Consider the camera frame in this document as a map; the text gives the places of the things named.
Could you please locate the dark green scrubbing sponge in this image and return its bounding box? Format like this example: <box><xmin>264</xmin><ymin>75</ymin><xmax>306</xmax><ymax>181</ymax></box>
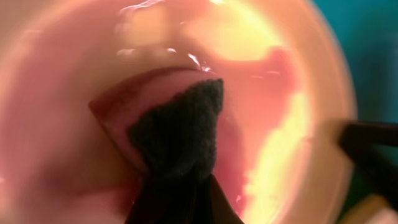
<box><xmin>88</xmin><ymin>67</ymin><xmax>245</xmax><ymax>224</ymax></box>

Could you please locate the teal plastic tray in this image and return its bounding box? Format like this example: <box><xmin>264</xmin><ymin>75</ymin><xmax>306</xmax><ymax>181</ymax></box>
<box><xmin>314</xmin><ymin>0</ymin><xmax>397</xmax><ymax>123</ymax></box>

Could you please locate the yellow plate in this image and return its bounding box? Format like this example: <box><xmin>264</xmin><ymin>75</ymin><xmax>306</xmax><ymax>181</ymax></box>
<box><xmin>338</xmin><ymin>195</ymin><xmax>397</xmax><ymax>224</ymax></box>
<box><xmin>1</xmin><ymin>1</ymin><xmax>355</xmax><ymax>223</ymax></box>

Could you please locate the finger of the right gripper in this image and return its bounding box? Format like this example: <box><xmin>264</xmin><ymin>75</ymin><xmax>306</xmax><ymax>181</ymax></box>
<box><xmin>338</xmin><ymin>122</ymin><xmax>397</xmax><ymax>210</ymax></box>

